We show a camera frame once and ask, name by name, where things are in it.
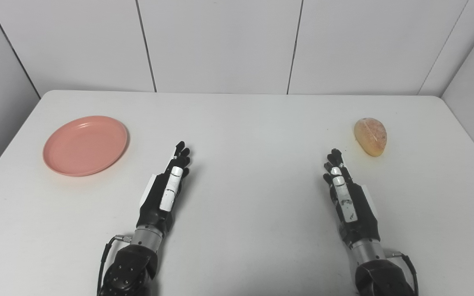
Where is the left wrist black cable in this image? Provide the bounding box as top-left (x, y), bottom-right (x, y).
top-left (96, 234), bottom-right (132, 296)

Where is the pink plate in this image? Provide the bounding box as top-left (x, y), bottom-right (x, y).
top-left (43, 116), bottom-right (129, 177)

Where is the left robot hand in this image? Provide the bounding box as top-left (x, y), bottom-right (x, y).
top-left (137, 141), bottom-right (191, 236)

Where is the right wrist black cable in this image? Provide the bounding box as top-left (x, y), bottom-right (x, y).
top-left (386, 251), bottom-right (420, 296)

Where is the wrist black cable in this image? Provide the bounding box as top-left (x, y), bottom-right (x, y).
top-left (96, 234), bottom-right (132, 296)
top-left (386, 251), bottom-right (420, 296)

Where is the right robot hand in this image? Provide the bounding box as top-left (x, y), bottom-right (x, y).
top-left (323, 148), bottom-right (381, 247)

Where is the bread roll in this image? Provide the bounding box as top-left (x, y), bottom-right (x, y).
top-left (354, 118), bottom-right (388, 157)

